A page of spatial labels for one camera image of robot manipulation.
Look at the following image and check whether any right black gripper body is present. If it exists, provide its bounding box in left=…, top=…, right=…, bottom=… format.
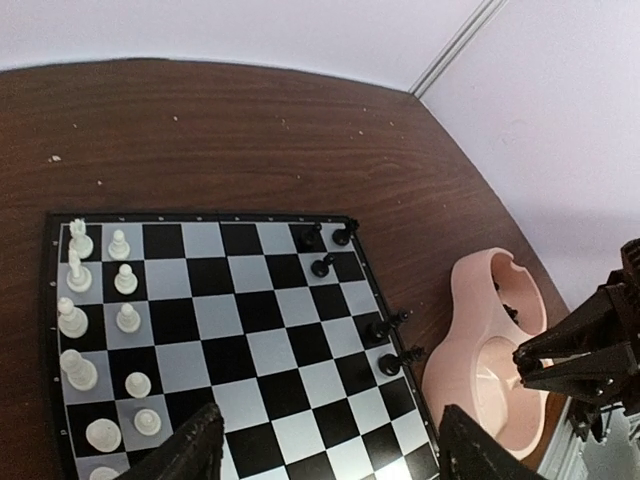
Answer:
left=569, top=239, right=639, bottom=443

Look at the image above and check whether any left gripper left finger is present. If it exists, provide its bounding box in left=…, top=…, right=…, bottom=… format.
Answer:
left=117, top=402, right=224, bottom=480

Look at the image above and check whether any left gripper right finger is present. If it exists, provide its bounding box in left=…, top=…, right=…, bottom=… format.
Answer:
left=439, top=404, right=543, bottom=480

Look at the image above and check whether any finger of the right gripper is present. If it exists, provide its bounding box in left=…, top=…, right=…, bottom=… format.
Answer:
left=519, top=349, right=625, bottom=403
left=513, top=284, right=630, bottom=372

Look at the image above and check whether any black king chess piece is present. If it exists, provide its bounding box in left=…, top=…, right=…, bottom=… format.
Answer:
left=377, top=346, right=425, bottom=376

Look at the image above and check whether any black and white chessboard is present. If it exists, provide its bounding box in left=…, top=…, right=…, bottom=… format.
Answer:
left=39, top=212, right=439, bottom=479

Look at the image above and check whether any black rook corner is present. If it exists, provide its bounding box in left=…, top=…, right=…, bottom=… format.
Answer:
left=332, top=219, right=359, bottom=246

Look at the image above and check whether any pile of black chess pieces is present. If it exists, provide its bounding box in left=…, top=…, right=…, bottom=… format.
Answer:
left=494, top=282, right=519, bottom=325

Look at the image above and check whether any white knight piece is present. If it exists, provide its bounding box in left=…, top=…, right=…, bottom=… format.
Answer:
left=85, top=418, right=122, bottom=453

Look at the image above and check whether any pink double pet bowl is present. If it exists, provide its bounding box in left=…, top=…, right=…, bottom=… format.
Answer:
left=422, top=247, right=548, bottom=460

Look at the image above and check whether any white bishop piece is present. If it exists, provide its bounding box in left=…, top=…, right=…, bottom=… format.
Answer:
left=59, top=349, right=98, bottom=391

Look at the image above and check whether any white queen piece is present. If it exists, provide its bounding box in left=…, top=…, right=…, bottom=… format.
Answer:
left=57, top=297, right=89, bottom=339

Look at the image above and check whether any right aluminium frame post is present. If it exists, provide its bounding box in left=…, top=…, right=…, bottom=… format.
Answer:
left=408, top=0, right=506, bottom=99

